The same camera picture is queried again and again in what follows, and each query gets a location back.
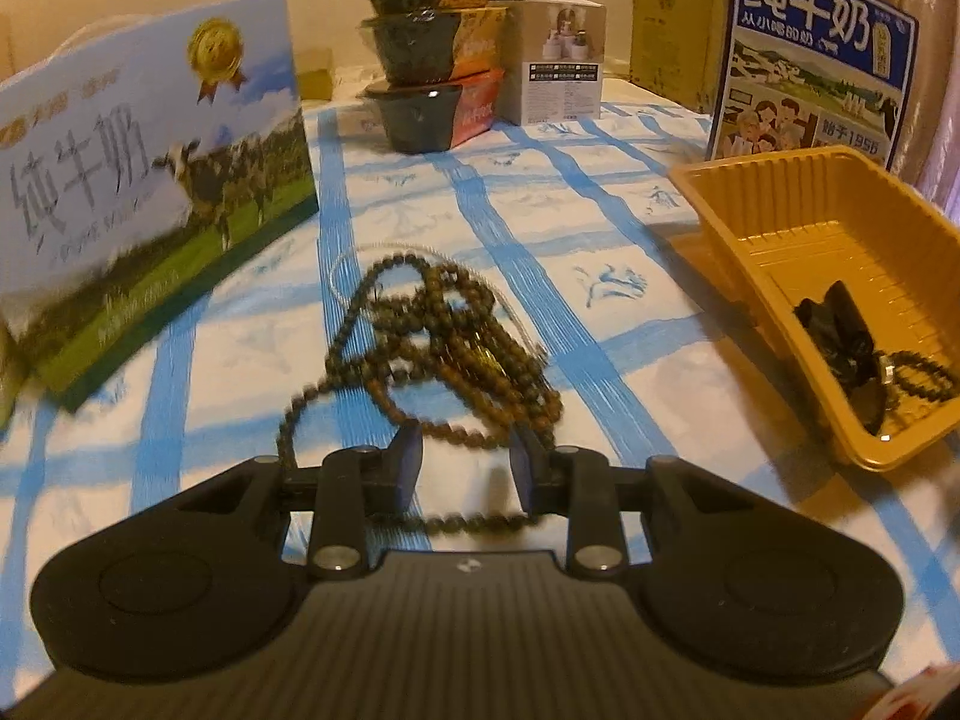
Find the long dark bead necklace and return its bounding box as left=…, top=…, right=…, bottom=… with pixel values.
left=276, top=251, right=563, bottom=537

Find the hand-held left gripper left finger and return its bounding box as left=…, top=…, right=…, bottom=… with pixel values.
left=176, top=420, right=425, bottom=580

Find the small olive box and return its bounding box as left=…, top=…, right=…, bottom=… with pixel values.
left=296, top=49, right=335, bottom=102

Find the blue checked tablecloth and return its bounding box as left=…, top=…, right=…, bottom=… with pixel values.
left=0, top=64, right=960, bottom=720

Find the pink curtain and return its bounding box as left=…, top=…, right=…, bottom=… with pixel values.
left=847, top=0, right=960, bottom=218

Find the orange label instant noodle bowl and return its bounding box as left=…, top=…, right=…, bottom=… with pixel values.
left=365, top=69, right=505, bottom=153

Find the small dark bead bracelet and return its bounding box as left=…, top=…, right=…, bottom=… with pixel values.
left=881, top=349, right=960, bottom=400

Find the green box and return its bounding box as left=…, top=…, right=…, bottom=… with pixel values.
left=0, top=319, right=31, bottom=428

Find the brown bead mala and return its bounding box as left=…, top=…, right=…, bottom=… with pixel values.
left=360, top=262, right=565, bottom=451

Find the silver case leather strap watch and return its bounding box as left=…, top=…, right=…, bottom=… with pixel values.
left=795, top=281, right=897, bottom=387

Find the cow print milk box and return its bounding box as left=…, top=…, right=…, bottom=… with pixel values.
left=0, top=0, right=320, bottom=413

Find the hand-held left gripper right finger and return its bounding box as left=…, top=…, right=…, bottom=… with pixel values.
left=508, top=427, right=762, bottom=580

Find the blue illustrated milk box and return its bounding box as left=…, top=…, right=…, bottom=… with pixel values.
left=706, top=0, right=920, bottom=170

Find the white product box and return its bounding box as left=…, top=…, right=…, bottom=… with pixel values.
left=491, top=0, right=607, bottom=126

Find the yellow plastic tray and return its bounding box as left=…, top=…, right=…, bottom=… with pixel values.
left=666, top=144, right=960, bottom=472

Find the cardboard box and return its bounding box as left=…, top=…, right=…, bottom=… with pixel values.
left=630, top=0, right=740, bottom=115

